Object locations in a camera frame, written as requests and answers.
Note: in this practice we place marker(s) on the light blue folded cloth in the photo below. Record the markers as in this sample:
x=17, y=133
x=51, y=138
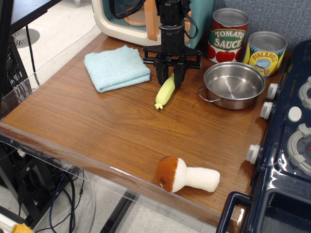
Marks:
x=114, y=69

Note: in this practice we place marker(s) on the plush brown white mushroom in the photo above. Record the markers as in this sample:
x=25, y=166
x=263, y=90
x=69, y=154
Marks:
x=173, y=174

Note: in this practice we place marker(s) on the yellow object bottom left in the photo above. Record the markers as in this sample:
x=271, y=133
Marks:
x=21, y=228

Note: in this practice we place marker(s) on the white stove knob lower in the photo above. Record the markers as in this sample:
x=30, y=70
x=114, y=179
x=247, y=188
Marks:
x=252, y=154

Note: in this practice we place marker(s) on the green handled metal spoon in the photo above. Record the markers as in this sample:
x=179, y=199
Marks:
x=165, y=92

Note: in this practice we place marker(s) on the clear acrylic table guard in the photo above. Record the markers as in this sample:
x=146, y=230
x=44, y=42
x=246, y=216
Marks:
x=115, y=139

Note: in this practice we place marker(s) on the toy microwave teal cream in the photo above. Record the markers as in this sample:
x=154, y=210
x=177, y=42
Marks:
x=136, y=21

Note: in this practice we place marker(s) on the white stove knob upper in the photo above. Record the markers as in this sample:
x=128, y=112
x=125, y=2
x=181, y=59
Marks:
x=272, y=90

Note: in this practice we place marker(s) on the tomato sauce can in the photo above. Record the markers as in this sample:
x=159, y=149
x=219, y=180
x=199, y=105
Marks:
x=227, y=33

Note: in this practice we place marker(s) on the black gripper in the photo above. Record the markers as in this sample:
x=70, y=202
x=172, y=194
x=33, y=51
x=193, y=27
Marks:
x=164, y=55

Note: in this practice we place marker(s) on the dark blue toy stove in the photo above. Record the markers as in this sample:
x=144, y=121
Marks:
x=280, y=200

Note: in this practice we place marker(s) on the small steel pot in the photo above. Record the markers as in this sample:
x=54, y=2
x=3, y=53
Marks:
x=232, y=85

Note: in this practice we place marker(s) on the white stove knob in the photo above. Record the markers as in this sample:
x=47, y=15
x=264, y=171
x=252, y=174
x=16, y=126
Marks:
x=272, y=90
x=266, y=110
x=252, y=154

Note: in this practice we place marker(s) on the white stove knob middle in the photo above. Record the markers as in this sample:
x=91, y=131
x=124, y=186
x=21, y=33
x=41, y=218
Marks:
x=266, y=110

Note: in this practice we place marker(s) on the pineapple slices can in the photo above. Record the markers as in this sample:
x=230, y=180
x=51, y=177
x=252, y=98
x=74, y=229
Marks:
x=265, y=51

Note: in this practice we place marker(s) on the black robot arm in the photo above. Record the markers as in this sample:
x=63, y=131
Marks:
x=175, y=24

